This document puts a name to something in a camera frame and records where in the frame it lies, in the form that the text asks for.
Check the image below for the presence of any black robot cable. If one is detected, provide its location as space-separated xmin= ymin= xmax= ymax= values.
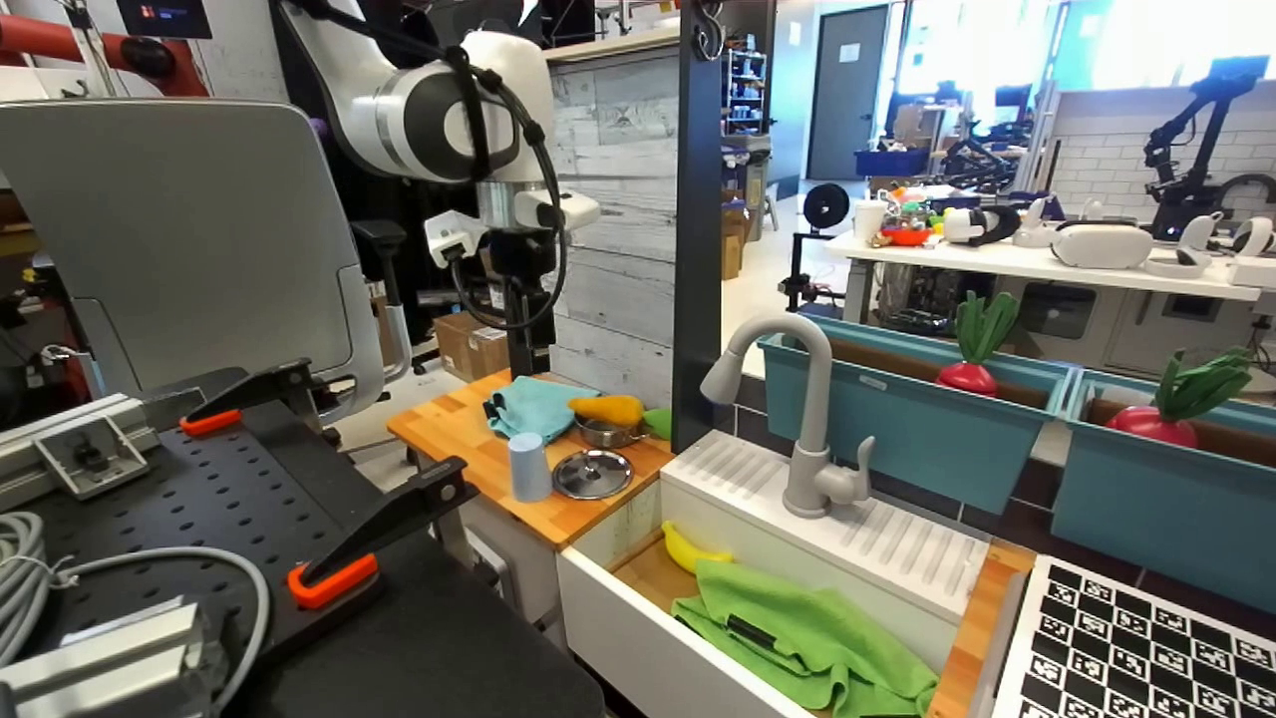
xmin=447 ymin=44 xmax=573 ymax=336

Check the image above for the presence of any black clamp orange tip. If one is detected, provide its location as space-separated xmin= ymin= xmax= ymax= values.
xmin=177 ymin=361 xmax=351 ymax=443
xmin=282 ymin=454 xmax=475 ymax=620

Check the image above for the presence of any large grey panel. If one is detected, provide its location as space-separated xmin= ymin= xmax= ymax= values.
xmin=0 ymin=102 xmax=391 ymax=405

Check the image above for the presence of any black frame post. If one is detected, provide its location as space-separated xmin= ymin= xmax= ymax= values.
xmin=501 ymin=297 xmax=544 ymax=384
xmin=667 ymin=0 xmax=735 ymax=459

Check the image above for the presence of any grey-blue plastic cup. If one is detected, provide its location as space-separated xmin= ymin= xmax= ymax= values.
xmin=501 ymin=429 xmax=554 ymax=509

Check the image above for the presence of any teal planter box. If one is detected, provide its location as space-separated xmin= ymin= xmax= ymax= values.
xmin=756 ymin=312 xmax=1079 ymax=519
xmin=1044 ymin=368 xmax=1276 ymax=620

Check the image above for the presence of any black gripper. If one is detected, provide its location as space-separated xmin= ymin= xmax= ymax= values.
xmin=492 ymin=225 xmax=562 ymax=356

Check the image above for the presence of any grey wood backsplash panel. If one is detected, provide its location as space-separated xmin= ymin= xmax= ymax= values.
xmin=544 ymin=47 xmax=686 ymax=414

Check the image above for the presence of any yellow toy banana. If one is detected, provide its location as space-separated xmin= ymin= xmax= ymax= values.
xmin=657 ymin=519 xmax=738 ymax=578

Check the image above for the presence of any white VR headset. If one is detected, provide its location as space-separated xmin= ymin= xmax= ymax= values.
xmin=1044 ymin=220 xmax=1155 ymax=277

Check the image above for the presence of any small dark screen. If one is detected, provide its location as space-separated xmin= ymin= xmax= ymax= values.
xmin=112 ymin=0 xmax=215 ymax=44

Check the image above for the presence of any white toy sink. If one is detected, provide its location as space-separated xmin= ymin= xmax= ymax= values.
xmin=549 ymin=423 xmax=997 ymax=718

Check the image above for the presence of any aluminium bracket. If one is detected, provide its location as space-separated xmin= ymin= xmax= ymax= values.
xmin=0 ymin=596 xmax=218 ymax=718

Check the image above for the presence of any green towel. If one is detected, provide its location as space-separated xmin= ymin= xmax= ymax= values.
xmin=667 ymin=558 xmax=943 ymax=718

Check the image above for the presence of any yellow plush with green leaves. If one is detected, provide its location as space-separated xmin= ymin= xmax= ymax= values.
xmin=565 ymin=390 xmax=677 ymax=446

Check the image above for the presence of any grey door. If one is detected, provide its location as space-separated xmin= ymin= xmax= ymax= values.
xmin=804 ymin=5 xmax=892 ymax=187

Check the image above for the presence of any small cardboard box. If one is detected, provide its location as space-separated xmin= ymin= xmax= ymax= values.
xmin=432 ymin=308 xmax=513 ymax=390

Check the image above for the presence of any red plush radish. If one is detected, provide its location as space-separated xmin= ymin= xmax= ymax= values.
xmin=1105 ymin=348 xmax=1258 ymax=450
xmin=931 ymin=288 xmax=1024 ymax=398

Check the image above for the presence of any colourful toy pile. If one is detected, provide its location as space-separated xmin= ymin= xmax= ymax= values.
xmin=869 ymin=185 xmax=936 ymax=256

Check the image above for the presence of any black perforated breadboard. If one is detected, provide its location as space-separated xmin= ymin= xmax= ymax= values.
xmin=24 ymin=390 xmax=612 ymax=718

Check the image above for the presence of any blue towel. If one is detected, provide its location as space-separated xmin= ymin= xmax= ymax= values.
xmin=480 ymin=370 xmax=597 ymax=450

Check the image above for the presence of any grey toy faucet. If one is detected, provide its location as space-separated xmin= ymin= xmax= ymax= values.
xmin=699 ymin=312 xmax=883 ymax=522

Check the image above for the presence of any red padded bar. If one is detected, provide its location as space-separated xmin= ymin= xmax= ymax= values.
xmin=0 ymin=13 xmax=210 ymax=104

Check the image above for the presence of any checkerboard calibration board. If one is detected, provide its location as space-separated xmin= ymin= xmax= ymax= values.
xmin=985 ymin=550 xmax=1276 ymax=718

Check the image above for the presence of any aluminium extrusion rail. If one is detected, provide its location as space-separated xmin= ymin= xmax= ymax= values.
xmin=0 ymin=389 xmax=184 ymax=509

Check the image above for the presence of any grey cable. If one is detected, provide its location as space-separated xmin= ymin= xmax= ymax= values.
xmin=0 ymin=509 xmax=274 ymax=715

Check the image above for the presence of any white table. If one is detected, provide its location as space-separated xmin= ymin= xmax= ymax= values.
xmin=820 ymin=227 xmax=1276 ymax=384

